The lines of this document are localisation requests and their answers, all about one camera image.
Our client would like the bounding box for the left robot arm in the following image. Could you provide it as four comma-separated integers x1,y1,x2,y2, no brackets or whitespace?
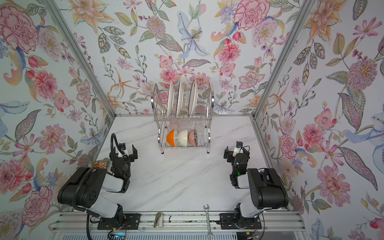
57,144,138,220

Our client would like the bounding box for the middle orange striped plate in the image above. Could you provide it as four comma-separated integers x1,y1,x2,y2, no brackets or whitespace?
176,83,184,118

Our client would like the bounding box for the orange bowl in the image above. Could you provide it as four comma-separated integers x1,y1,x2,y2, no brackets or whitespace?
166,130,178,147

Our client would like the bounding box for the pink drinking glass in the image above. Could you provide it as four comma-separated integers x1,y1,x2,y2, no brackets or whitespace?
169,118,180,131

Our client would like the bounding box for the cream white bowl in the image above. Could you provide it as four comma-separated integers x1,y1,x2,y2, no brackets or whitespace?
177,130,189,147

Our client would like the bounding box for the orange striped plate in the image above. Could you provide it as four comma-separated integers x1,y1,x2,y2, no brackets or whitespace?
188,81,198,117
176,83,184,118

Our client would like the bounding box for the steel two-tier dish rack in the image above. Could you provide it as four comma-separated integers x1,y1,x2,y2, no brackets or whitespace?
151,84,215,154

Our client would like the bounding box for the green snack packet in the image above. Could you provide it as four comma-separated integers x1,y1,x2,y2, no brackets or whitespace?
91,159,110,169

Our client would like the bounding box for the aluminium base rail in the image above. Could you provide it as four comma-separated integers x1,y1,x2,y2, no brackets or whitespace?
48,210,305,233

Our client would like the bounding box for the left white patterned plate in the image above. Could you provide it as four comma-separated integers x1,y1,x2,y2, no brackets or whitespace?
167,82,175,117

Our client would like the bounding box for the silver open-end wrench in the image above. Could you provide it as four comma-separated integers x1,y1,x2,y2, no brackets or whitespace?
203,204,213,240

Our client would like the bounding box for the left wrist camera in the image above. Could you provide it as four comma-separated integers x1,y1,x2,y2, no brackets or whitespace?
118,143,128,158

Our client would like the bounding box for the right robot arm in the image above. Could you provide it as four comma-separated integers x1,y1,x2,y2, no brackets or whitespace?
224,148,289,219

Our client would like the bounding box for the right orange striped plate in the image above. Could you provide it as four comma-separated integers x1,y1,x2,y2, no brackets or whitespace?
188,81,198,117

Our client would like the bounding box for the small metal bracket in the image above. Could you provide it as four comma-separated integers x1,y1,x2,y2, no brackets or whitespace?
154,212,164,228

